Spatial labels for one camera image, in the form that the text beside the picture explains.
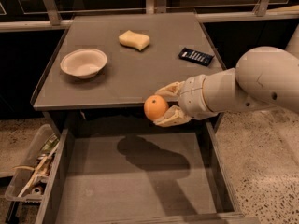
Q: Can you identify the open grey top drawer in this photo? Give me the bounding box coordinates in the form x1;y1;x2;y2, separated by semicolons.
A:
36;119;259;224

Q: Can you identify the white paper bowl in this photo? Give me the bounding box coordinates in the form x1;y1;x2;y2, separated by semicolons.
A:
60;49;107;79

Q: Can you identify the grey cabinet counter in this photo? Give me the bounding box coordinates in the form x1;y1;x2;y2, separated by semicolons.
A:
29;12;240;138

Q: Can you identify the clear plastic bin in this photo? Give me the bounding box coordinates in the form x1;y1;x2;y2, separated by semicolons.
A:
5;124;59;203

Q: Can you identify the dark blue snack packet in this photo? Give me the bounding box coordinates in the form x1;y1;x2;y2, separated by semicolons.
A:
178;48;214;66

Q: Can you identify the yellow sponge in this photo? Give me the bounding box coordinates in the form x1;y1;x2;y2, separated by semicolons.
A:
119;30;150;51

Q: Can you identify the orange fruit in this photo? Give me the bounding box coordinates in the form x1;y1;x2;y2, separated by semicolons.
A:
144;95;169;120

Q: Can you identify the metal railing frame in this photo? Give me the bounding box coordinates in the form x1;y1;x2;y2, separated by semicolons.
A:
0;0;298;32

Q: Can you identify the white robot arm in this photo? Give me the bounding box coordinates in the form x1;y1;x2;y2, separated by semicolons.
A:
153;46;299;127

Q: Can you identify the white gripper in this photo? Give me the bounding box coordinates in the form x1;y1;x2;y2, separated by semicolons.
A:
153;75;217;127

